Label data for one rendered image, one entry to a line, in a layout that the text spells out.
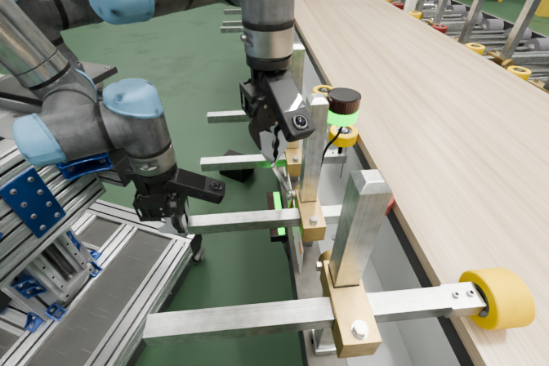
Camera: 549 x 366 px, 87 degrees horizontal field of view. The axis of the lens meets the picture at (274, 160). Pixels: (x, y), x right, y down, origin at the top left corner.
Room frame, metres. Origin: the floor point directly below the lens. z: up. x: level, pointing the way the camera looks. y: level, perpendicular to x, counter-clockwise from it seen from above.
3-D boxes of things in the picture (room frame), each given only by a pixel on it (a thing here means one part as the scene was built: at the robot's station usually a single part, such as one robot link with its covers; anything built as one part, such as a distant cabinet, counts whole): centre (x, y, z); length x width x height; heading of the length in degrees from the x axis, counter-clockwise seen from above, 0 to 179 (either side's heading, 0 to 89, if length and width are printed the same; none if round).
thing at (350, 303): (0.20, -0.10, 0.95); 0.14 x 0.06 x 0.05; 5
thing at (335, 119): (0.47, -0.12, 1.09); 0.06 x 0.06 x 0.02
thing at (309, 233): (0.45, -0.08, 0.85); 0.14 x 0.06 x 0.05; 5
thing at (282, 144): (0.46, 0.00, 1.04); 0.06 x 0.03 x 0.09; 25
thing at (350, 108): (0.47, -0.12, 1.12); 0.06 x 0.06 x 0.02
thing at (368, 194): (0.22, -0.10, 0.93); 0.04 x 0.04 x 0.48; 5
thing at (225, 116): (0.92, 0.02, 0.81); 0.44 x 0.03 x 0.04; 95
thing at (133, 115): (0.40, 0.22, 1.12); 0.09 x 0.08 x 0.11; 116
